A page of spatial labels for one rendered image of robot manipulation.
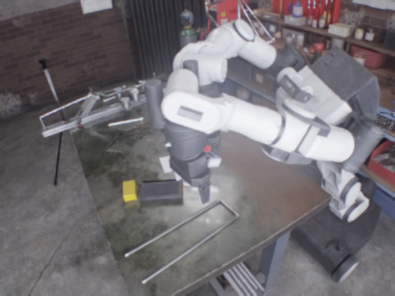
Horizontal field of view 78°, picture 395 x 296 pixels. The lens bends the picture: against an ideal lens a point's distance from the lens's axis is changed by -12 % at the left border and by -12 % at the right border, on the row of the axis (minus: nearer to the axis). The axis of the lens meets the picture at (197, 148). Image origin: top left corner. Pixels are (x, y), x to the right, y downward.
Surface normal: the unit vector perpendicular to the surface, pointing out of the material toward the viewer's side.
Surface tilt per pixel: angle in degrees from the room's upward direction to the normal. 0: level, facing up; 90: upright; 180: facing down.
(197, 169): 90
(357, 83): 41
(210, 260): 0
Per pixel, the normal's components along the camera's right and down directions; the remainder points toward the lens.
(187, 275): -0.07, -0.80
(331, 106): -0.62, -0.37
